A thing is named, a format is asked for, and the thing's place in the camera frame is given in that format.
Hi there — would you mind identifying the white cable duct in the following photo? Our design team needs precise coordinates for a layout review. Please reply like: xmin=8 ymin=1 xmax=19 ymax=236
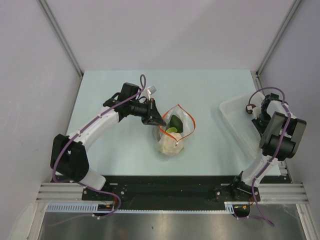
xmin=46 ymin=201 xmax=251 ymax=215

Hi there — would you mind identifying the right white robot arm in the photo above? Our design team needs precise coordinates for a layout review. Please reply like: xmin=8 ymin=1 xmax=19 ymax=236
xmin=230 ymin=93 xmax=307 ymax=201

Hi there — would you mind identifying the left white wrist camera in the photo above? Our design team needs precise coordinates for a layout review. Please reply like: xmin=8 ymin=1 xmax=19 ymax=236
xmin=146 ymin=86 xmax=157 ymax=100

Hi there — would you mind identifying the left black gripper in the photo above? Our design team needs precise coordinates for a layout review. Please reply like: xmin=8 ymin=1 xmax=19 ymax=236
xmin=128 ymin=98 xmax=166 ymax=127

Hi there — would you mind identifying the green avocado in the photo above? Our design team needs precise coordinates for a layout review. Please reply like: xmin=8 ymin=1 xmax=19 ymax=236
xmin=169 ymin=114 xmax=184 ymax=133

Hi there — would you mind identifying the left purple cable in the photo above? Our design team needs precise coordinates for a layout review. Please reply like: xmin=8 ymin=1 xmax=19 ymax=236
xmin=51 ymin=73 xmax=147 ymax=227

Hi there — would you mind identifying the lime green fruit piece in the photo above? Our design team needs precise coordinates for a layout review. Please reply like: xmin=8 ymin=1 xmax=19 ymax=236
xmin=166 ymin=127 xmax=178 ymax=134

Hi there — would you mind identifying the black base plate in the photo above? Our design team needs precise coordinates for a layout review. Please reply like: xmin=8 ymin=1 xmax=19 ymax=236
xmin=84 ymin=175 xmax=260 ymax=211

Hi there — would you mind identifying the clear zip top bag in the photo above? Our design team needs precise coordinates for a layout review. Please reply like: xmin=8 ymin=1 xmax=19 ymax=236
xmin=152 ymin=104 xmax=196 ymax=157

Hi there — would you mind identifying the white plastic basket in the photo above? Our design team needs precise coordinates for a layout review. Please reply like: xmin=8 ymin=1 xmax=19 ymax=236
xmin=219 ymin=92 xmax=265 ymax=159

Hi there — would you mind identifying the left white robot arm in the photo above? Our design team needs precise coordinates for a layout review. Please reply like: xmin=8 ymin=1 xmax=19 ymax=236
xmin=50 ymin=82 xmax=166 ymax=200

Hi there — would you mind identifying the white cauliflower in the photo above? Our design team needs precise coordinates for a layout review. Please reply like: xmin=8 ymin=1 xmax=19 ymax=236
xmin=158 ymin=133 xmax=185 ymax=156

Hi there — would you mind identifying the dark red plum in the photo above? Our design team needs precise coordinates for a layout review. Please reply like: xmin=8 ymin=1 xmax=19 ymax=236
xmin=245 ymin=105 xmax=253 ymax=114

